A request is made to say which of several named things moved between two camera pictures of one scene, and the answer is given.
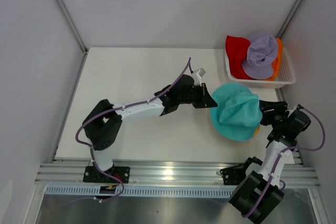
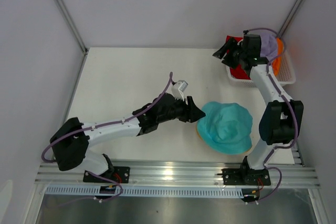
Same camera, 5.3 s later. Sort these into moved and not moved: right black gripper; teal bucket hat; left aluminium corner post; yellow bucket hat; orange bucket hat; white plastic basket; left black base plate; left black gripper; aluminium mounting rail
Moved: right black gripper; left black gripper; yellow bucket hat; teal bucket hat
Not moved: left aluminium corner post; white plastic basket; left black base plate; orange bucket hat; aluminium mounting rail
